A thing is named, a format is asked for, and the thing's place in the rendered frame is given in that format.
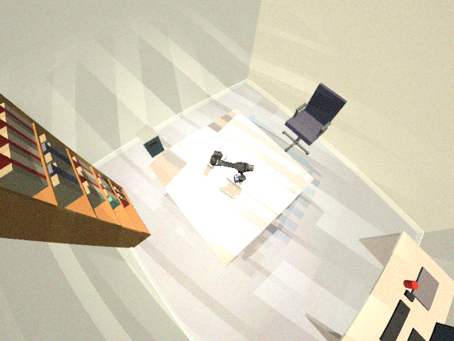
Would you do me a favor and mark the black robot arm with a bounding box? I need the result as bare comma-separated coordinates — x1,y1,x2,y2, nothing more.
210,151,255,173

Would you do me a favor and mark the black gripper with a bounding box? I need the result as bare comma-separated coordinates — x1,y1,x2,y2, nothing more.
238,171,246,181

